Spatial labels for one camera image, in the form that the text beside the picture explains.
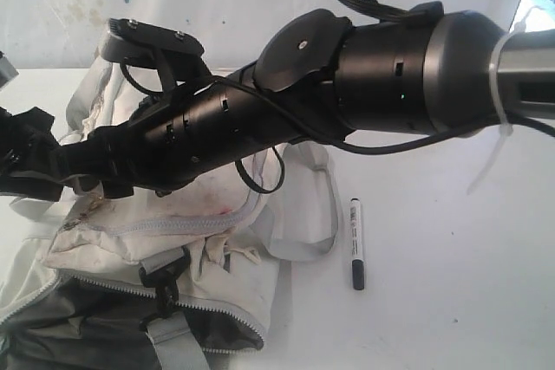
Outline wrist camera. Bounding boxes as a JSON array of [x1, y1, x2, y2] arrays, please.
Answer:
[[0, 51, 19, 89], [98, 18, 204, 69]]

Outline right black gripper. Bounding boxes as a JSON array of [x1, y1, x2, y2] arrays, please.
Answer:
[[51, 75, 286, 198]]

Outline white fabric zipper bag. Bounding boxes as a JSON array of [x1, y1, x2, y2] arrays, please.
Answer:
[[1, 59, 341, 369]]

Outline black and white marker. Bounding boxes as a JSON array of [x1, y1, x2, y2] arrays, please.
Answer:
[[349, 198, 365, 291]]

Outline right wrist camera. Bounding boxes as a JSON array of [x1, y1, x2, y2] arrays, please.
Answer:
[[98, 18, 204, 69]]

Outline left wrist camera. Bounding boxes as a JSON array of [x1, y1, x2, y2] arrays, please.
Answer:
[[0, 51, 19, 89]]

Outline black camera cable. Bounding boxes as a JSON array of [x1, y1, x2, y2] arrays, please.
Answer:
[[116, 0, 555, 194]]

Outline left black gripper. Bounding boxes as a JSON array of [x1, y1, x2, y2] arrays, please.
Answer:
[[1, 107, 64, 199]]

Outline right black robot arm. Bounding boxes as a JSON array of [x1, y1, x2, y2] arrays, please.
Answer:
[[52, 3, 554, 198]]

